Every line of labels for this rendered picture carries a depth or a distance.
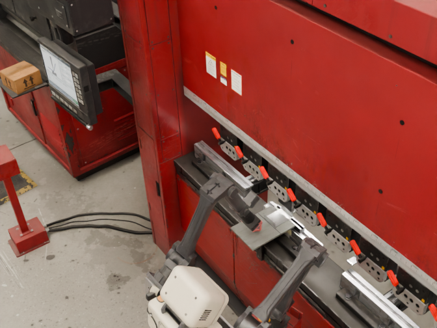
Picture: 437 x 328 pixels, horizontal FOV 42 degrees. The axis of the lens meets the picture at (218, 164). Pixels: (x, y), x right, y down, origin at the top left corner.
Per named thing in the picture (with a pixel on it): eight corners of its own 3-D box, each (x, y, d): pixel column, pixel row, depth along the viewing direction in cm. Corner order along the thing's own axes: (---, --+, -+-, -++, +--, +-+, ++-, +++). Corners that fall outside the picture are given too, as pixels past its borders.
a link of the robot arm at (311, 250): (306, 230, 209) (329, 246, 206) (308, 236, 222) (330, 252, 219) (230, 327, 205) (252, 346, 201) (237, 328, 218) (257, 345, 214)
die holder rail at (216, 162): (194, 156, 344) (194, 144, 338) (203, 152, 346) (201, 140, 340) (244, 201, 312) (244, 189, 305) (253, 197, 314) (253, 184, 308)
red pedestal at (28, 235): (7, 241, 414) (-27, 151, 362) (39, 226, 425) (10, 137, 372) (17, 258, 401) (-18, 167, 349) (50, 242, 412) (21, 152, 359)
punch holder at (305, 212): (293, 210, 269) (295, 184, 259) (307, 203, 273) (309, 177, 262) (315, 228, 260) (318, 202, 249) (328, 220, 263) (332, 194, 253)
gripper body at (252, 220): (248, 209, 273) (242, 202, 267) (261, 220, 266) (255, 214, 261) (238, 218, 272) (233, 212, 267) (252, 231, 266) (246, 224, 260)
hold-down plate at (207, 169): (191, 164, 338) (191, 160, 336) (199, 160, 340) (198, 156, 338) (220, 191, 319) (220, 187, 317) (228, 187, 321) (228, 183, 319)
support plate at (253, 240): (230, 229, 280) (230, 227, 279) (271, 206, 291) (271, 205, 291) (252, 250, 268) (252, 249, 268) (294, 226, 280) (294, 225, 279)
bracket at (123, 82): (82, 90, 356) (80, 80, 352) (117, 77, 367) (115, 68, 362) (111, 119, 330) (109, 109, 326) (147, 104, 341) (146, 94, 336)
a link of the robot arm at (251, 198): (228, 203, 255) (242, 214, 252) (244, 183, 256) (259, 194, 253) (233, 209, 266) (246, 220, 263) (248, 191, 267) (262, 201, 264)
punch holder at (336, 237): (322, 235, 256) (326, 208, 246) (336, 226, 260) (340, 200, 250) (346, 255, 247) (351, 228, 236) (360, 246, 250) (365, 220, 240)
